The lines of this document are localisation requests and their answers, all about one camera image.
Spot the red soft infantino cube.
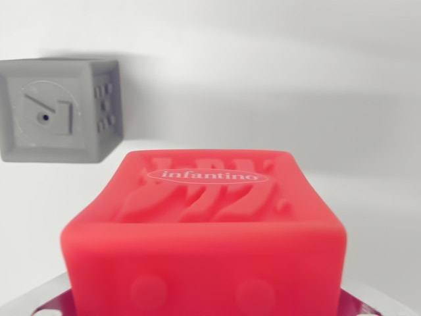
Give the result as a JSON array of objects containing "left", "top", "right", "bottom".
[{"left": 60, "top": 148, "right": 348, "bottom": 316}]

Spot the gripper left finger with black rubber pad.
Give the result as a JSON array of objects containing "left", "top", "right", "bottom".
[{"left": 20, "top": 272, "right": 77, "bottom": 316}]

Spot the gripper right finger with black rubber pad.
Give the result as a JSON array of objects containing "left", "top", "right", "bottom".
[{"left": 338, "top": 286, "right": 416, "bottom": 316}]

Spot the grey soft embossed cube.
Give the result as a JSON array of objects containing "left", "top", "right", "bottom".
[{"left": 0, "top": 57, "right": 124, "bottom": 165}]

